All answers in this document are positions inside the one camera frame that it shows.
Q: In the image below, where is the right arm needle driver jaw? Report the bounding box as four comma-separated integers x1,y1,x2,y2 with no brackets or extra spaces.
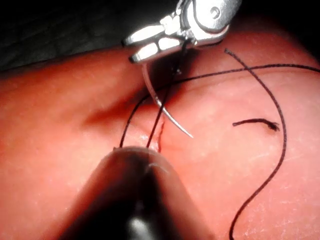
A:
128,36,185,63
121,22,176,47

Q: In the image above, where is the right arm needle driver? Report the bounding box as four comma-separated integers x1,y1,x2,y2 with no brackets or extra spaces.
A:
159,0,243,47

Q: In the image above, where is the curved steel needle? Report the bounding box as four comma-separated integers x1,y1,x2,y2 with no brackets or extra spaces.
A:
141,61,195,139

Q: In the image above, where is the short cut black thread piece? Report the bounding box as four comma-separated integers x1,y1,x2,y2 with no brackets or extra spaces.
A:
232,118,280,132

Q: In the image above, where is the tissue pad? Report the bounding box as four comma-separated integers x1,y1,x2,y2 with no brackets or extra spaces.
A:
0,29,320,240

